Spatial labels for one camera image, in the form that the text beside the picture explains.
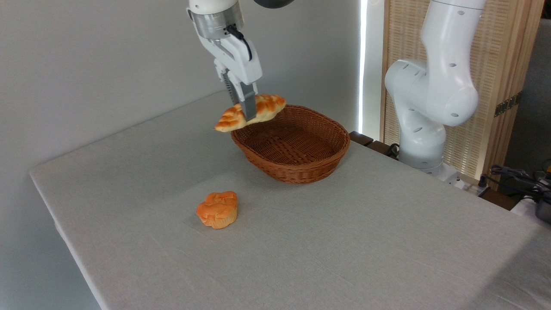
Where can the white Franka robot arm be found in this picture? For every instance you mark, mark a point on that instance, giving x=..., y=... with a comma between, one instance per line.
x=443, y=86

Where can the brass screen hinge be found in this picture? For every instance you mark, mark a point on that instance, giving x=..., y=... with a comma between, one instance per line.
x=508, y=104

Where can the dark wooden side table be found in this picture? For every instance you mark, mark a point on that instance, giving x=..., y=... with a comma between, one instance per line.
x=366, y=141

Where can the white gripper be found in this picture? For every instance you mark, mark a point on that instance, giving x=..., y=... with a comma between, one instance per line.
x=239, y=60

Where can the white power strip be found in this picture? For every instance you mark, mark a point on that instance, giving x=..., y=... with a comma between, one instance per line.
x=471, y=186

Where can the braided golden bread loaf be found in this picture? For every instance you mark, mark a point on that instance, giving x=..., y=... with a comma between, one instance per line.
x=230, y=118

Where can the orange muffin-shaped bread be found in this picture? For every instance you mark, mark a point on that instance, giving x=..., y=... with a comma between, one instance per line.
x=217, y=210

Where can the grey tablecloth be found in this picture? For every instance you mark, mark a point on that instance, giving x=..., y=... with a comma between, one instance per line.
x=301, y=245

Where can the wooden folding screen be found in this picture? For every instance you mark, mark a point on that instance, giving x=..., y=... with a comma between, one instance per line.
x=503, y=43

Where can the brown wicker basket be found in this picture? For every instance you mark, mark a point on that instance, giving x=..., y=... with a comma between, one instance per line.
x=297, y=150

